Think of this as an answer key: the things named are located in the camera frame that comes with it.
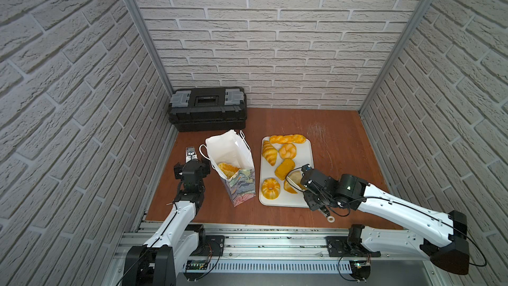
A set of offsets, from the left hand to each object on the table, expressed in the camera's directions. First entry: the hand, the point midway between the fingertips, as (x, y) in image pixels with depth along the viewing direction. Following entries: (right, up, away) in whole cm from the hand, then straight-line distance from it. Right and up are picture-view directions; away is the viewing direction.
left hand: (192, 156), depth 84 cm
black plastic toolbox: (+3, +22, +13) cm, 26 cm away
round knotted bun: (+44, +1, +14) cm, 46 cm away
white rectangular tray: (+38, -4, +13) cm, 41 cm away
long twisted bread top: (+45, +7, +19) cm, 49 cm away
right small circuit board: (+66, -39, -15) cm, 78 cm away
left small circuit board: (+5, -40, -12) cm, 42 cm away
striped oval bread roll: (+15, -6, +1) cm, 16 cm away
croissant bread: (+35, 0, +13) cm, 37 cm away
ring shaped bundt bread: (+35, -15, +3) cm, 38 cm away
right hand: (+49, -14, -10) cm, 52 cm away
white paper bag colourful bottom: (+16, 0, +5) cm, 17 cm away
